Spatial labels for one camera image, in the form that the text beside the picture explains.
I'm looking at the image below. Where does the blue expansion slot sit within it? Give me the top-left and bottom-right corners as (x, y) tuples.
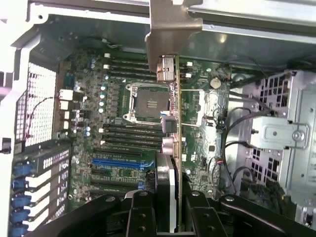
(91, 158), (155, 171)

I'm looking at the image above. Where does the metal disk bay cage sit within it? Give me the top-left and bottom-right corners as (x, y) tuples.
(248, 70), (316, 198)

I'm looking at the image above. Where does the green motherboard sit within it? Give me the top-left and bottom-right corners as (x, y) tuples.
(58, 49), (233, 198)

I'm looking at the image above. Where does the CPU socket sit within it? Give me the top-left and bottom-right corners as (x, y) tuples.
(125, 82), (173, 124)

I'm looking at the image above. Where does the open black PC case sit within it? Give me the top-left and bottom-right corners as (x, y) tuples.
(0, 0), (316, 237)

